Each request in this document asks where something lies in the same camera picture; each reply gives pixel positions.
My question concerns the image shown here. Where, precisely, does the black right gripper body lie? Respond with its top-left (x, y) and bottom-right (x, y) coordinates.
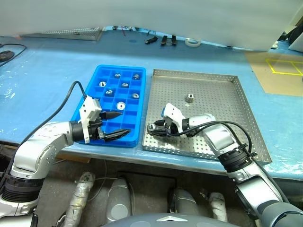
top-left (162, 118), bottom-right (180, 137)

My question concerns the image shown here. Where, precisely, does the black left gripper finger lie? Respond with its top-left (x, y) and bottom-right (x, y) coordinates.
top-left (99, 111), bottom-right (124, 121)
top-left (103, 129), bottom-right (131, 142)

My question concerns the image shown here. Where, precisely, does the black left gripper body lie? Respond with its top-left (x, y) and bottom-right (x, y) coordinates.
top-left (88, 117), bottom-right (106, 141)

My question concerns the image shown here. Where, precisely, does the blue compartment tray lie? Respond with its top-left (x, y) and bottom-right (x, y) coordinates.
top-left (71, 64), bottom-right (147, 148)

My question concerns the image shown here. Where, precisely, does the perforated metal tray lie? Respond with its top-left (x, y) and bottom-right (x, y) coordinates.
top-left (141, 68), bottom-right (273, 164)
top-left (20, 26), bottom-right (105, 42)

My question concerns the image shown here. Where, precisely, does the dark grey rounded shell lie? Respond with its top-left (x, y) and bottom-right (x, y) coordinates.
top-left (171, 188), bottom-right (202, 216)
top-left (105, 177), bottom-right (132, 223)

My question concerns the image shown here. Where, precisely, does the white tape roll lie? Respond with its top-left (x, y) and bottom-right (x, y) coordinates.
top-left (185, 37), bottom-right (202, 47)

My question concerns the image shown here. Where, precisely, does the grey robot torso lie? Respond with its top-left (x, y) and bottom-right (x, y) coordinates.
top-left (101, 212), bottom-right (230, 227)

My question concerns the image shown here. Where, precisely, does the brown cardboard sheet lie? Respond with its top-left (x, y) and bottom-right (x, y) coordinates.
top-left (245, 51), bottom-right (303, 97)

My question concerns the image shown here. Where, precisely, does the yellow tape marking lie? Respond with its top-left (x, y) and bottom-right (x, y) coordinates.
top-left (265, 58), bottom-right (303, 76)

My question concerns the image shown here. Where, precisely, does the black round pad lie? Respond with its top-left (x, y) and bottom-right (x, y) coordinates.
top-left (0, 51), bottom-right (15, 61)

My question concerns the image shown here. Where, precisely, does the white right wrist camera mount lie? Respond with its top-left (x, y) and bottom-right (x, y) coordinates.
top-left (161, 103), bottom-right (187, 134)

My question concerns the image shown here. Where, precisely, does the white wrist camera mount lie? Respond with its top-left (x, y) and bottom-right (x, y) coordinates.
top-left (78, 95), bottom-right (103, 144)
top-left (161, 103), bottom-right (187, 134)

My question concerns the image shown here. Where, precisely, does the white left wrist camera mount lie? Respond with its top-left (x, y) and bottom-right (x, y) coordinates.
top-left (78, 95), bottom-right (103, 144)

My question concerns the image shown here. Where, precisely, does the white wrapped post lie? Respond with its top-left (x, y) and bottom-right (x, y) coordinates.
top-left (62, 172), bottom-right (96, 227)
top-left (208, 192), bottom-right (228, 222)

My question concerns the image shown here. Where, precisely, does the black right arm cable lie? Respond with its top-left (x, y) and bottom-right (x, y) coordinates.
top-left (169, 120), bottom-right (291, 204)

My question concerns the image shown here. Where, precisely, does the thin black cable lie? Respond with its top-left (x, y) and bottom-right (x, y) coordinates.
top-left (0, 44), bottom-right (27, 63)

